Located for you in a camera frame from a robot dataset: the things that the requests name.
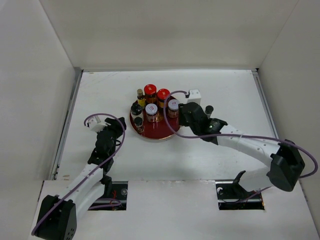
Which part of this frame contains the red lid chili sauce jar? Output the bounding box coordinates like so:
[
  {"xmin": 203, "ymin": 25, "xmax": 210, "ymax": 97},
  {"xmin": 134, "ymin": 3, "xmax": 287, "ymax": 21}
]
[{"xmin": 144, "ymin": 84, "xmax": 157, "ymax": 104}]

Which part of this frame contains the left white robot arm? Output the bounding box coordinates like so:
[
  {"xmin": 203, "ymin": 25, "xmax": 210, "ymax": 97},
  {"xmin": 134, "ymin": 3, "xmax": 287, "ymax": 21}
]
[{"xmin": 31, "ymin": 113, "xmax": 127, "ymax": 240}]

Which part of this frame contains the small yellow label oil bottle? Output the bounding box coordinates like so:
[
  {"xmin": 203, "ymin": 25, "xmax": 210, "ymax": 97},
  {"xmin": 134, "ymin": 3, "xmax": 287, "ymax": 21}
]
[{"xmin": 137, "ymin": 88, "xmax": 146, "ymax": 109}]

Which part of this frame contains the black cap spice bottle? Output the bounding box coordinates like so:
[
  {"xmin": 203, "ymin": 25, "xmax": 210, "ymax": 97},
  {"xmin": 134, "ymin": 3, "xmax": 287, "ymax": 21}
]
[{"xmin": 204, "ymin": 105, "xmax": 214, "ymax": 119}]

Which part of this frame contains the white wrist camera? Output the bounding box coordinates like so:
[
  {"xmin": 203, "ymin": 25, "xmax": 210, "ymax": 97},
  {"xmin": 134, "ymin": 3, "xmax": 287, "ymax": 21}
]
[
  {"xmin": 186, "ymin": 89, "xmax": 202, "ymax": 105},
  {"xmin": 84, "ymin": 118, "xmax": 106, "ymax": 133}
]

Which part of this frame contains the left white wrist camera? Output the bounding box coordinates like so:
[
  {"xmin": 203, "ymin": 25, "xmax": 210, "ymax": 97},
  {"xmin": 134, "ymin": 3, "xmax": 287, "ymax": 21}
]
[{"xmin": 84, "ymin": 118, "xmax": 106, "ymax": 133}]

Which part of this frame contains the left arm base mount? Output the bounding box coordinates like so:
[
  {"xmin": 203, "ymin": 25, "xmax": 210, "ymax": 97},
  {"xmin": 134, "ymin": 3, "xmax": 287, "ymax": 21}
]
[{"xmin": 88, "ymin": 181, "xmax": 129, "ymax": 211}]

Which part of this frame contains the round red tray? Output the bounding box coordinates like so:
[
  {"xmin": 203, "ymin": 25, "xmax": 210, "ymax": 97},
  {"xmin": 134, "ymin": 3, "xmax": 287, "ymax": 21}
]
[{"xmin": 129, "ymin": 103, "xmax": 174, "ymax": 140}]

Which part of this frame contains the white lid sauce jar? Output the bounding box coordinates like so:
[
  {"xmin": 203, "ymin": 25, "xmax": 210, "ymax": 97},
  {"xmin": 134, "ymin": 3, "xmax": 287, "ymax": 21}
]
[{"xmin": 145, "ymin": 103, "xmax": 158, "ymax": 123}]

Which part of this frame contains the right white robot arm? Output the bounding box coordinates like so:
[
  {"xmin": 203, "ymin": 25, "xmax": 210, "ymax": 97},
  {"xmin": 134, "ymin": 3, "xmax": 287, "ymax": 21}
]
[{"xmin": 178, "ymin": 102, "xmax": 305, "ymax": 198}]

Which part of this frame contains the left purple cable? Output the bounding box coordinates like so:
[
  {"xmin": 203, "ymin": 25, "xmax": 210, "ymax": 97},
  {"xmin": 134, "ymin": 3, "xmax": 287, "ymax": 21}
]
[{"xmin": 29, "ymin": 113, "xmax": 127, "ymax": 237}]

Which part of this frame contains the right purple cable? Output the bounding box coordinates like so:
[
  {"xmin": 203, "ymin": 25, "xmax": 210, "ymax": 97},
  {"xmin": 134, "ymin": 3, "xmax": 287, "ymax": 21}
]
[{"xmin": 162, "ymin": 90, "xmax": 319, "ymax": 179}]

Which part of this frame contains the clear bottle black pump cap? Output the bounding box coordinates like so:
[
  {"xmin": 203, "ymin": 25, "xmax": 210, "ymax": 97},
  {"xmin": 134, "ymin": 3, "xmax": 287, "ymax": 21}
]
[{"xmin": 130, "ymin": 102, "xmax": 144, "ymax": 121}]

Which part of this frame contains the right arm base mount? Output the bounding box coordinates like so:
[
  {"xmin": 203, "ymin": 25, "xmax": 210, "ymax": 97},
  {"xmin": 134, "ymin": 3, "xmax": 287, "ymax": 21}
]
[{"xmin": 215, "ymin": 171, "xmax": 265, "ymax": 211}]

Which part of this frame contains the purple cable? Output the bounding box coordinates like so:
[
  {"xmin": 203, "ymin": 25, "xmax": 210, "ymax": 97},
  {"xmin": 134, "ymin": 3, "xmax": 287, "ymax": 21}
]
[
  {"xmin": 29, "ymin": 113, "xmax": 127, "ymax": 237},
  {"xmin": 162, "ymin": 90, "xmax": 319, "ymax": 179}
]

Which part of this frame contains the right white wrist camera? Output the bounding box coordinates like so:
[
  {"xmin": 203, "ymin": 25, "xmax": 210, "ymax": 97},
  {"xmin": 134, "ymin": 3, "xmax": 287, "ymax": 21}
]
[{"xmin": 186, "ymin": 89, "xmax": 202, "ymax": 105}]

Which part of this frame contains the small black cap spice jar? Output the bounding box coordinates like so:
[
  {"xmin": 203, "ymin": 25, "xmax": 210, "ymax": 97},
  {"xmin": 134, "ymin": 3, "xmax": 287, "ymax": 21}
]
[{"xmin": 134, "ymin": 117, "xmax": 144, "ymax": 133}]

